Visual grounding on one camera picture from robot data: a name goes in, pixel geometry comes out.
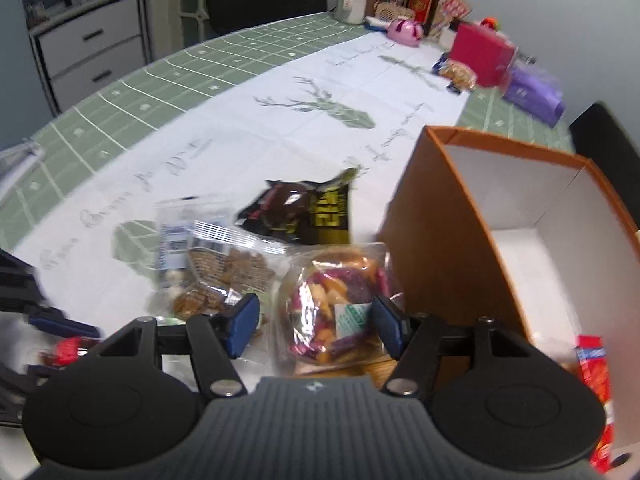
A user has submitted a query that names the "black yellow chocolate packet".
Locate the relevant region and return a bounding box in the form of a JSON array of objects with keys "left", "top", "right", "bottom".
[{"left": 235, "top": 167, "right": 362, "bottom": 247}]

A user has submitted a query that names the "black chair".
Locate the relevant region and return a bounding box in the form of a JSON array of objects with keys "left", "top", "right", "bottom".
[
  {"left": 569, "top": 101, "right": 640, "bottom": 172},
  {"left": 205, "top": 0, "right": 328, "bottom": 37}
]

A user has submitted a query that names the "clear peanut snack packet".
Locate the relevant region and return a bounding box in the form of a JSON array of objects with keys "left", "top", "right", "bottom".
[{"left": 432, "top": 52, "right": 479, "bottom": 96}]

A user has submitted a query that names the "glass panel door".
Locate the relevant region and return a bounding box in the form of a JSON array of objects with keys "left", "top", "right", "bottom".
[{"left": 147, "top": 0, "right": 229, "bottom": 50}]

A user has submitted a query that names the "pink round container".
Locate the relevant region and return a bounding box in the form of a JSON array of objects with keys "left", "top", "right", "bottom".
[{"left": 387, "top": 17, "right": 425, "bottom": 49}]

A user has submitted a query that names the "small cola bottle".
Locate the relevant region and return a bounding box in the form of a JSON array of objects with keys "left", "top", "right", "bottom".
[{"left": 39, "top": 336, "right": 103, "bottom": 368}]

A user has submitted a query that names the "clear mixed snack bag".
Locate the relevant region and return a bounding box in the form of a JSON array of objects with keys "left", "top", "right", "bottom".
[{"left": 275, "top": 242, "right": 407, "bottom": 377}]

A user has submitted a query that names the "small beige box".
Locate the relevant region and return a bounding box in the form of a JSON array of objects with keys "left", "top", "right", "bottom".
[{"left": 374, "top": 1, "right": 412, "bottom": 24}]

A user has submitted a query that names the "red snack packet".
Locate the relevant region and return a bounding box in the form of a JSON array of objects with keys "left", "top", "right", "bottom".
[{"left": 572, "top": 334, "right": 617, "bottom": 475}]

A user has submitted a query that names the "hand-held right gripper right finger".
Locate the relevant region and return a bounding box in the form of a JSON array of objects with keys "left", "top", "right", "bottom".
[{"left": 372, "top": 292, "right": 532, "bottom": 401}]

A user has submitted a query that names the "clear nut packet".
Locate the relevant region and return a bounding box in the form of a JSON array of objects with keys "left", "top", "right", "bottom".
[{"left": 145, "top": 197, "right": 282, "bottom": 322}]

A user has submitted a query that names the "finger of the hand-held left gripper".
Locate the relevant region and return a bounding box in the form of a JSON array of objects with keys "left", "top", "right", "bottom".
[
  {"left": 0, "top": 361, "right": 50, "bottom": 413},
  {"left": 0, "top": 249, "right": 101, "bottom": 338}
]

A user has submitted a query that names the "orange cardboard box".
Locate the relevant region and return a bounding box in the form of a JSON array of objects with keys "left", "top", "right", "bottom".
[{"left": 376, "top": 125, "right": 640, "bottom": 477}]

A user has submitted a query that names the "beige dotted card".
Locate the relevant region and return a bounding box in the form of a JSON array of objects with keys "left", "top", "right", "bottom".
[{"left": 432, "top": 0, "right": 474, "bottom": 36}]

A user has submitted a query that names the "pink square box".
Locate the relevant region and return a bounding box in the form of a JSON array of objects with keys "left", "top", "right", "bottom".
[{"left": 449, "top": 21, "right": 519, "bottom": 89}]

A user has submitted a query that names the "purple tissue pack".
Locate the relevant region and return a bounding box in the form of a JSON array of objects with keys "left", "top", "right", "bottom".
[{"left": 501, "top": 65, "right": 569, "bottom": 129}]

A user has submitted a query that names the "white drawer cabinet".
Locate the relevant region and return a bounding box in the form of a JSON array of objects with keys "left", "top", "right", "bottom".
[{"left": 27, "top": 0, "right": 152, "bottom": 117}]

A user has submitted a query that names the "green white printed tablecloth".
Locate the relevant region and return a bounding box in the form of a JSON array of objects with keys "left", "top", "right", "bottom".
[{"left": 0, "top": 10, "right": 577, "bottom": 387}]

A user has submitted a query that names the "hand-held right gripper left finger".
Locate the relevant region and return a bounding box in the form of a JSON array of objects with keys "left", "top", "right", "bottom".
[{"left": 100, "top": 292, "right": 261, "bottom": 401}]

